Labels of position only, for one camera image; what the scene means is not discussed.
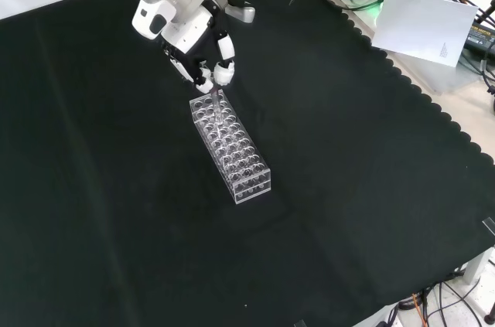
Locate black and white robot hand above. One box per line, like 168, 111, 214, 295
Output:
131, 0, 237, 95

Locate clear glass test tube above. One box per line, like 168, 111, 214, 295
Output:
210, 87, 224, 126

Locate clear plastic test tube rack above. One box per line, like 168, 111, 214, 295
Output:
189, 94, 272, 206

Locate black bench cloth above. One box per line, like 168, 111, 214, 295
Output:
0, 0, 495, 327

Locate white paper sheet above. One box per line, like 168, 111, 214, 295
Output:
370, 0, 480, 70

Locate black power adapter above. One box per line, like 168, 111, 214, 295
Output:
462, 20, 495, 54

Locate white bench leg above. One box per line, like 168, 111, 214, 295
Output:
462, 245, 495, 286

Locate orange cable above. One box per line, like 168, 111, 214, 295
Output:
409, 291, 431, 327

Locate black floor cable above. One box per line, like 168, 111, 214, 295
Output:
386, 274, 495, 327

